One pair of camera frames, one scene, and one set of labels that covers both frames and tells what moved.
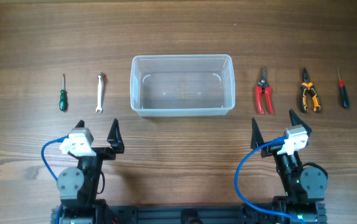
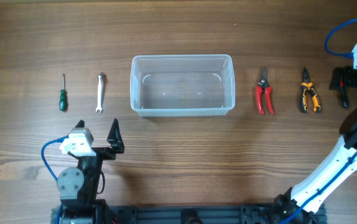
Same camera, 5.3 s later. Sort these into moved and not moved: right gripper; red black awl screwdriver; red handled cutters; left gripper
Moved: right gripper
Not moved: red black awl screwdriver; left gripper; red handled cutters
